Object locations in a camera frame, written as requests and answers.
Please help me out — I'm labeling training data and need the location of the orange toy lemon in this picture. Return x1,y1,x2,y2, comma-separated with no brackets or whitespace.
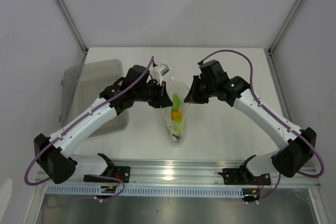
171,110,182,120

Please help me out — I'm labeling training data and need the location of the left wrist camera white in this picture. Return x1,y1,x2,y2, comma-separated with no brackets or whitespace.
151,64,169,85

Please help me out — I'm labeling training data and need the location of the aluminium frame post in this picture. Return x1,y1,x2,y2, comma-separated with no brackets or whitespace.
268,0,306,56
54,0,88,53

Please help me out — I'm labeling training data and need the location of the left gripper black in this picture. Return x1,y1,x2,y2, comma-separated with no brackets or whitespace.
133,79,173,109

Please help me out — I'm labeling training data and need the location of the yellow-green toy pear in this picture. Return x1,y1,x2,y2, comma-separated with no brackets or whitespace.
172,118,183,134

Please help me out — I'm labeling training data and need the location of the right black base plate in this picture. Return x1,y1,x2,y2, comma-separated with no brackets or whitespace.
217,168,271,186

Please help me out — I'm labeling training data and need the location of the clear plastic container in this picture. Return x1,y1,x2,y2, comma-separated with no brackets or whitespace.
60,59,123,127

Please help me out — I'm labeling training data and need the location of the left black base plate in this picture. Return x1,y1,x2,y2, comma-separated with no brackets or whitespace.
83,166,131,183

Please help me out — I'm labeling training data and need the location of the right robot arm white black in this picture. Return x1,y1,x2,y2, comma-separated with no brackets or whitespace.
184,60,317,184

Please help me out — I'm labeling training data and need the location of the purple toy eggplant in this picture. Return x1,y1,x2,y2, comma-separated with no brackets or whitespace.
171,133,182,142

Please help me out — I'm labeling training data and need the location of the right aluminium frame post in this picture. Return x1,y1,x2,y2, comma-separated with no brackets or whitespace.
268,0,306,56

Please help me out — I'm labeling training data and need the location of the aluminium mounting rail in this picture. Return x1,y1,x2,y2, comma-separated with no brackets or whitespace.
35,158,322,188

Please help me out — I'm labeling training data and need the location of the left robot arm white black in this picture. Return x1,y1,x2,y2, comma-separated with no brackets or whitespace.
34,64,173,184

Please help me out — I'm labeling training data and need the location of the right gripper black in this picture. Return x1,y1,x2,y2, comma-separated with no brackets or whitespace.
184,76,217,104

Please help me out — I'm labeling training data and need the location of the slotted white cable duct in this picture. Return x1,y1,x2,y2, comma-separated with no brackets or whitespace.
46,185,244,198

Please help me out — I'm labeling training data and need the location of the green toy fruit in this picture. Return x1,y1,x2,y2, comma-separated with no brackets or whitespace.
172,94,182,111

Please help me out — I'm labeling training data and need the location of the left aluminium frame post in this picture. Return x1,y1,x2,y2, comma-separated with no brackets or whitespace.
54,0,88,53

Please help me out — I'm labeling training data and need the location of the clear zip top bag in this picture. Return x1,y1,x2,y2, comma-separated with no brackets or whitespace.
162,77,191,146

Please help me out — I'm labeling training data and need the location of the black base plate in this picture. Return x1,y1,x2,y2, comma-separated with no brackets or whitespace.
217,168,271,186
83,166,131,183

